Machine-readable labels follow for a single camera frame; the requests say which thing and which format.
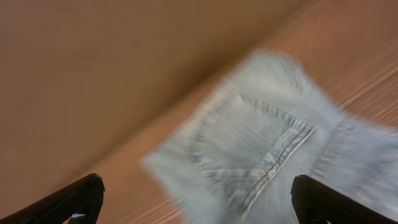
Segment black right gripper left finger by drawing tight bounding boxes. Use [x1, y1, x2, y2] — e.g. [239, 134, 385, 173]
[1, 173, 105, 224]

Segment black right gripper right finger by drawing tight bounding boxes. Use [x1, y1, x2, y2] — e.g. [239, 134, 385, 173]
[290, 175, 397, 224]

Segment light blue denim shorts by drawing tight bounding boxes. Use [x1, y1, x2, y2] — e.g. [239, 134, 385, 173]
[144, 51, 397, 223]

